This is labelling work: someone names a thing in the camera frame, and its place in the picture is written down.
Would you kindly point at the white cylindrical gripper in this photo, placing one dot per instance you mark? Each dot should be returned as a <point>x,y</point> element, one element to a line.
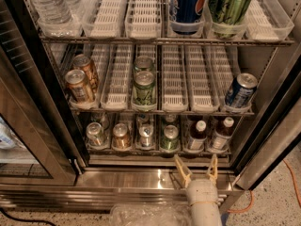
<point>200,190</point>

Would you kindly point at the brown bottle white cap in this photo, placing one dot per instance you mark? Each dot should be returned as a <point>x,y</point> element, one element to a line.
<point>222,134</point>
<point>197,136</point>

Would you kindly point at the green can bottom shelf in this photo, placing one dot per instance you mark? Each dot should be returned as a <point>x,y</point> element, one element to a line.
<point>170,138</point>

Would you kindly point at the green can shelf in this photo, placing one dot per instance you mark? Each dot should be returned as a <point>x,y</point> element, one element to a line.
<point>143,63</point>
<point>170,138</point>
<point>143,88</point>
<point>228,14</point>

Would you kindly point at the silver can bottom shelf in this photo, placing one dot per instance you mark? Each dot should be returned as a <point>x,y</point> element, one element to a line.
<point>146,135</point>

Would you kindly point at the gold can bottom shelf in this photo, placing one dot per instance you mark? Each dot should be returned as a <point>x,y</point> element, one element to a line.
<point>121,136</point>

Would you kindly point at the gold can shelf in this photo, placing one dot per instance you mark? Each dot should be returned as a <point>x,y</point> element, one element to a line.
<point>87,65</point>
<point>78,84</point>
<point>121,136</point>

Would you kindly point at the blue can middle shelf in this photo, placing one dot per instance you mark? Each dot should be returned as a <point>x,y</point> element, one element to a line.
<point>241,90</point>

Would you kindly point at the open fridge door right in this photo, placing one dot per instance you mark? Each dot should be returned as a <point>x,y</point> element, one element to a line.
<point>267,137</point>

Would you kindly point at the green can front middle shelf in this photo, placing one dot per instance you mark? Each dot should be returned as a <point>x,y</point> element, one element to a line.
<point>143,88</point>

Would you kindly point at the stainless steel fridge cabinet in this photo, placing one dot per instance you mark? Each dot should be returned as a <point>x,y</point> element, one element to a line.
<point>192,76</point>

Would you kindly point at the green can rear middle shelf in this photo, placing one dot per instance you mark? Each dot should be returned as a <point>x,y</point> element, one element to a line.
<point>143,63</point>

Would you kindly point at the gold can front middle shelf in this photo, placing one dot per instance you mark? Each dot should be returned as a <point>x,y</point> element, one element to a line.
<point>78,84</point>

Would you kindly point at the gold can rear middle shelf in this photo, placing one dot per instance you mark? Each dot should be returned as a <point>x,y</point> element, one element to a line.
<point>87,65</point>

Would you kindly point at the glass fridge door left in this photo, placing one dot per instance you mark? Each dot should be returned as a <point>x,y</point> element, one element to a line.
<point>27,108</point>

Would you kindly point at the green can top shelf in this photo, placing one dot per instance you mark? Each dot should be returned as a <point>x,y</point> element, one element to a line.
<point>228,14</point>

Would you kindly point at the clear water bottle red label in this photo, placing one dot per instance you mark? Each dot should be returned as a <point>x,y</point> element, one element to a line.
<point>52,11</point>

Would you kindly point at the clear plastic wrap bundle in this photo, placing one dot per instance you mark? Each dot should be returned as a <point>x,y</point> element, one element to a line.
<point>145,214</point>

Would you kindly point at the silver green can bottom left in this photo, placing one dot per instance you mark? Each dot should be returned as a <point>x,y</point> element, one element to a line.
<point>95,134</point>

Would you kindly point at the blue Pepsi can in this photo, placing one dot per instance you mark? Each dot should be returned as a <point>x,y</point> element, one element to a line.
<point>185,15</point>

